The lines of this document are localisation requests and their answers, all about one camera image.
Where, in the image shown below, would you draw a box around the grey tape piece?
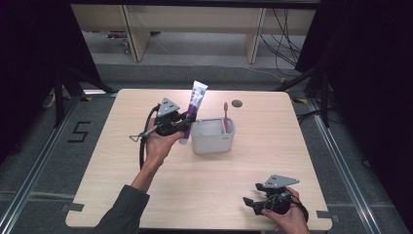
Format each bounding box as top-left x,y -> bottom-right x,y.
316,210 -> 341,223
61,203 -> 86,213

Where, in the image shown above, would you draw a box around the bundle of black cables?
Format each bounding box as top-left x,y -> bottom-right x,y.
259,8 -> 304,78

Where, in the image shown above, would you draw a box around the beige wooden desk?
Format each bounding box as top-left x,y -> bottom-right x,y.
70,4 -> 318,64

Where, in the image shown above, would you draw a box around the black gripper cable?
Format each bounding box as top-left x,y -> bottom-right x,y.
290,194 -> 310,223
138,103 -> 162,171

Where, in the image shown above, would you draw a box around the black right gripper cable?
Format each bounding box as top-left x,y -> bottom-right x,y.
290,194 -> 310,223

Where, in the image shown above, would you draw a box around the black curtain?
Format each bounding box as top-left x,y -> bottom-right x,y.
0,0 -> 104,165
294,0 -> 413,225

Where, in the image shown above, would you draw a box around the white and purple toothpaste tube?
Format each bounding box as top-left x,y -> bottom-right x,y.
177,80 -> 209,146

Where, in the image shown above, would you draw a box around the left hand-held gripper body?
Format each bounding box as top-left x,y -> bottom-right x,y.
129,97 -> 191,143

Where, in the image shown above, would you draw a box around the person's left hand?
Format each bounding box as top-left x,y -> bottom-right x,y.
143,117 -> 185,171

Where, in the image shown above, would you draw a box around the small colourful items under desk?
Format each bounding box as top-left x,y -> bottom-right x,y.
105,30 -> 131,55

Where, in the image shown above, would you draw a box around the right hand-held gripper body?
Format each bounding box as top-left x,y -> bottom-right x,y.
259,174 -> 301,215

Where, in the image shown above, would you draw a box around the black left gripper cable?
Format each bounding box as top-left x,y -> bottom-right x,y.
138,103 -> 162,171

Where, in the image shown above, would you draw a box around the white plastic holder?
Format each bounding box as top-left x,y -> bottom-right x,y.
189,117 -> 237,155

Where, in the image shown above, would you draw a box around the person's right hand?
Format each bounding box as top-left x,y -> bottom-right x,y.
260,187 -> 312,234

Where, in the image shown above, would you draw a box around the black floor cable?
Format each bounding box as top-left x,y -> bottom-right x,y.
295,108 -> 323,125

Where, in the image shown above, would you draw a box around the black metal stand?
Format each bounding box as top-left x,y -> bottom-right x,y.
274,63 -> 331,129
53,66 -> 116,129

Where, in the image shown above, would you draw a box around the aluminium floor rail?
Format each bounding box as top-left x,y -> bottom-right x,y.
306,97 -> 383,234
0,95 -> 83,234

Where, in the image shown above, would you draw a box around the pink toothbrush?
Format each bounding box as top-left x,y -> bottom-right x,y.
222,101 -> 230,134

